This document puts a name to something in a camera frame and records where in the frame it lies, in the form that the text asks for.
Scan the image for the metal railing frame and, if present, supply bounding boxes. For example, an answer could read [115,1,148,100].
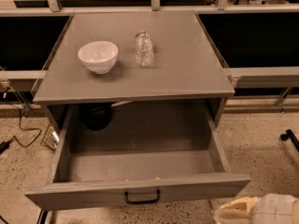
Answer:
[0,0,299,16]

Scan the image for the wire mesh basket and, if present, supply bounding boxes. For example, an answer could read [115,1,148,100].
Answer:
[41,124,59,150]

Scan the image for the clear plastic water bottle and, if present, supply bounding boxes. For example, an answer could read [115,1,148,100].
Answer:
[135,30,154,67]

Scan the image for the black chair base leg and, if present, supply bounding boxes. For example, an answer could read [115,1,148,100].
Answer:
[280,129,299,151]

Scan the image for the grey top drawer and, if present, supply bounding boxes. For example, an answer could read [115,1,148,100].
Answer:
[25,101,249,210]

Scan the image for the white ceramic bowl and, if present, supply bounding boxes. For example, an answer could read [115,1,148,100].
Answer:
[78,41,119,74]

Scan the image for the black top drawer handle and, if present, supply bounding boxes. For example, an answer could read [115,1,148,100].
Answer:
[124,189,161,205]

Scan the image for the black power cable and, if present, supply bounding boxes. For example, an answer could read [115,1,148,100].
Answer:
[0,86,43,156]

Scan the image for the black bar on floor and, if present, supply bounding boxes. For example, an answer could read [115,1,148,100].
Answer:
[36,210,48,224]

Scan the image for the grey drawer cabinet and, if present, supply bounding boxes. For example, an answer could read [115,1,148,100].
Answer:
[32,10,235,133]

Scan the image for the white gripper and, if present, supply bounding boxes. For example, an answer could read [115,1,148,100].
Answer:
[213,193,299,224]

